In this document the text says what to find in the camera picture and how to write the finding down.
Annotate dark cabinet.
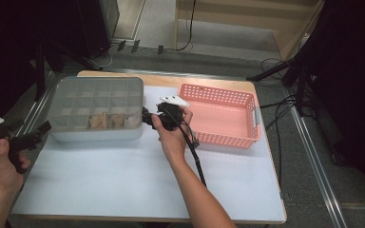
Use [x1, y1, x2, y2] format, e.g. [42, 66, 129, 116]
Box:
[75, 0, 121, 60]

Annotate black curtain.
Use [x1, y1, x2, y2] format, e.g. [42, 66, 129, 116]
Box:
[0, 0, 79, 142]
[298, 0, 365, 207]

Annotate right hand-held gripper cable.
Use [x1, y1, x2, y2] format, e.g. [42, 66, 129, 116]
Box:
[163, 107, 208, 188]

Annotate black hanging cable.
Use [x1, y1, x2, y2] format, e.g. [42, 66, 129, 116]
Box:
[175, 0, 198, 52]

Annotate wooden shelf unit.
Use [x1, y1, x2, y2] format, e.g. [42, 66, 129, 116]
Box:
[174, 0, 326, 61]

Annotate white compartment storage box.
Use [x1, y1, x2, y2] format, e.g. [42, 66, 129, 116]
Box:
[46, 75, 146, 143]

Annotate person's right hand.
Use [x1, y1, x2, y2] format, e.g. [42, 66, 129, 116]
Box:
[151, 105, 194, 162]

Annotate peach sock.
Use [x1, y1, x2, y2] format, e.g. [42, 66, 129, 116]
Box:
[88, 111, 108, 130]

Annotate black floor cable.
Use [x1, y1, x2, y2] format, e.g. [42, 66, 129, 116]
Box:
[264, 94, 298, 186]

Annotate black metal stand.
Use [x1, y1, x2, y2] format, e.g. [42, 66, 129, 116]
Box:
[246, 56, 315, 117]

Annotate tan sock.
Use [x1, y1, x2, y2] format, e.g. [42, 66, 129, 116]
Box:
[107, 113, 126, 129]

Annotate white table mat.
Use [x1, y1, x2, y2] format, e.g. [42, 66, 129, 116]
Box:
[11, 85, 288, 222]

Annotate person's left hand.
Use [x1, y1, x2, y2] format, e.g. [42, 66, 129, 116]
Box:
[0, 138, 31, 196]

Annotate grey translucent box lid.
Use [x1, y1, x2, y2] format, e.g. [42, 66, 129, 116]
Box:
[46, 75, 145, 133]

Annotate aluminium frame rail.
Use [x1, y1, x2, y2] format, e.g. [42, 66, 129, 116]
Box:
[0, 71, 61, 203]
[281, 85, 350, 228]

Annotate pink plastic basket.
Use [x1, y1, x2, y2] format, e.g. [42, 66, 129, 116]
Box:
[178, 83, 262, 150]

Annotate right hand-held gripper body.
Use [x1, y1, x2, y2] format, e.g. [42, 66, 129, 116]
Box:
[151, 94, 191, 132]

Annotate white floor cable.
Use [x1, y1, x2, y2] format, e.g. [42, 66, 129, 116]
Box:
[103, 46, 115, 69]

